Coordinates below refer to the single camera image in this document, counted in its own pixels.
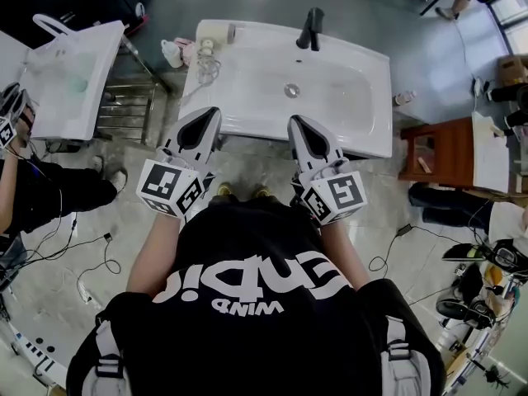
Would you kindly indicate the small white sink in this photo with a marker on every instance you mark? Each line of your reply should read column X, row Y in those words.
column 66, row 109

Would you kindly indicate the pink container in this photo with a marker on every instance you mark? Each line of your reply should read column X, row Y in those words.
column 186, row 50

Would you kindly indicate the white plastic bottle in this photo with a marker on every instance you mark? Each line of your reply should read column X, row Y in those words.
column 171, row 54

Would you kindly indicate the white hair dryer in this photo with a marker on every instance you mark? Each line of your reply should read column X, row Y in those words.
column 214, row 32

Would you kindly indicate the black faucet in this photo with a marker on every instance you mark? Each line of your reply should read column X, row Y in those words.
column 311, row 27

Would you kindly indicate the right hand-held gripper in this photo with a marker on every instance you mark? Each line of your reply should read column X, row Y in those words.
column 342, row 192

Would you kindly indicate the white board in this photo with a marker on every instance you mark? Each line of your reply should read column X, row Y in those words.
column 488, row 159

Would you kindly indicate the brown wooden stool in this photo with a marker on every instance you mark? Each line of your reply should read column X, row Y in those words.
column 445, row 151

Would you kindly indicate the person's black printed t-shirt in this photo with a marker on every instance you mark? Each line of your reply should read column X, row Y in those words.
column 247, row 345

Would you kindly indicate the cardboard box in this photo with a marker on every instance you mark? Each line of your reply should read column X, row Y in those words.
column 511, row 70

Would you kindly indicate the white sink counter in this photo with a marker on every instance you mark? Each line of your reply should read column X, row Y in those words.
column 255, row 43

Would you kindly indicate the white power strip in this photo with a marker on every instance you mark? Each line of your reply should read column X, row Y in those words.
column 86, row 293

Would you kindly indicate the person's left forearm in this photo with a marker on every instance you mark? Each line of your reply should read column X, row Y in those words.
column 152, row 254

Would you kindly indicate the window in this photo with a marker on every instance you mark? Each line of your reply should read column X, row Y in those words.
column 511, row 15

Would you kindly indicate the person's yellow shoe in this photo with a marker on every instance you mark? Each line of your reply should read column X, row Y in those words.
column 262, row 191
column 224, row 189

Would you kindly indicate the another person's forearm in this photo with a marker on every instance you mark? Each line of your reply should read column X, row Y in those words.
column 8, row 196

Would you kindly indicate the small clear bottle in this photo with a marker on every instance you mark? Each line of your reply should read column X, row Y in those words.
column 404, row 98

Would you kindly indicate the person's right forearm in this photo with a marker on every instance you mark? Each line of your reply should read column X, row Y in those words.
column 342, row 254

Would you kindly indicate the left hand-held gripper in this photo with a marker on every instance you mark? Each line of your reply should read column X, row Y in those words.
column 165, row 184

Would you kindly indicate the white faucet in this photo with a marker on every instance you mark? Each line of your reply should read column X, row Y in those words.
column 51, row 25

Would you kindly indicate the stainless steel rack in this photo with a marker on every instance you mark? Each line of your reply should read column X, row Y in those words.
column 132, row 109

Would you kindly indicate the metal sink drain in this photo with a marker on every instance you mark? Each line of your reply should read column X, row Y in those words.
column 292, row 90

